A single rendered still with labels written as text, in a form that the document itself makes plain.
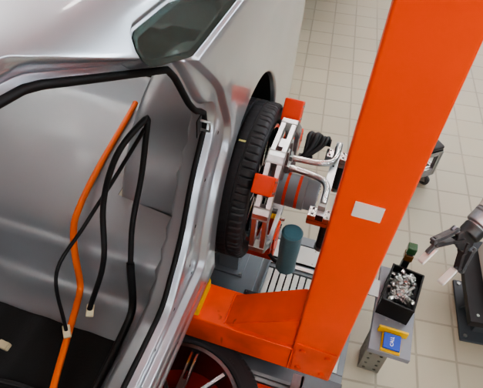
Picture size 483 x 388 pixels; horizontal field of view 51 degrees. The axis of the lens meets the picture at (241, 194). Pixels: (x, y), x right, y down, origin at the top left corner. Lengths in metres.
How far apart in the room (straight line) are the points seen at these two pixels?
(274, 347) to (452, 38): 1.29
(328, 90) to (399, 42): 3.19
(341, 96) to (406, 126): 3.06
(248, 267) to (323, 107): 1.75
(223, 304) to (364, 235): 0.81
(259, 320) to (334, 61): 3.06
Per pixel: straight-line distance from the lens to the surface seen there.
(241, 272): 2.56
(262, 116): 1.90
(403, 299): 2.25
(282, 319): 1.77
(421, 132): 1.07
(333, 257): 1.39
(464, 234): 1.81
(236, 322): 1.88
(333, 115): 3.90
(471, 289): 2.74
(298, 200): 2.03
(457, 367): 2.85
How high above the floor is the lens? 2.37
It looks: 48 degrees down
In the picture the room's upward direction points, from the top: 5 degrees clockwise
